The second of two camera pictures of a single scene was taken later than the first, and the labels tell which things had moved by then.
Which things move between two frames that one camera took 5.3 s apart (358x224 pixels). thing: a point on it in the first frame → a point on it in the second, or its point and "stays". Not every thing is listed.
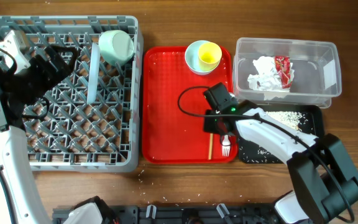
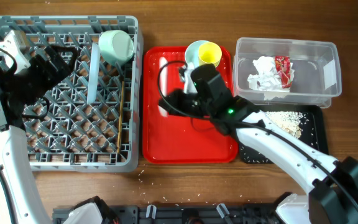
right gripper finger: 220,125 → 178,102
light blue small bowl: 191,55 stays
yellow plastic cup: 209,55 stays
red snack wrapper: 283,66 stays
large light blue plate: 94,73 stays
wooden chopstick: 211,146 → 120,122
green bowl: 116,46 stays
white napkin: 268,78 stays
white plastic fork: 226,149 → 189,86
